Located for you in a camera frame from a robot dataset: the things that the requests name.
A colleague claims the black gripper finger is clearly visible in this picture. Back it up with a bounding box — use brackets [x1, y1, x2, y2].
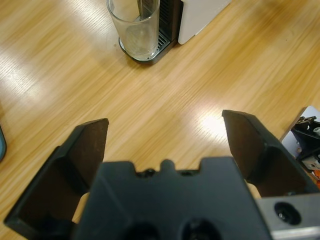
[3, 117, 111, 238]
[221, 109, 320, 200]

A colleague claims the clear drinking glass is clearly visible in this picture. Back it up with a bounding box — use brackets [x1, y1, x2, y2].
[106, 0, 161, 61]

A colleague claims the white capsule coffee machine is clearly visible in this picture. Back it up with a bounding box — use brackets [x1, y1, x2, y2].
[136, 0, 234, 49]

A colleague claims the teal plastic tray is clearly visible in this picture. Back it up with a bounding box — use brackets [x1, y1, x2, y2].
[0, 123, 8, 162]

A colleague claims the silver black drip tray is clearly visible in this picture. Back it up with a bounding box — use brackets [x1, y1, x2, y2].
[117, 31, 179, 67]

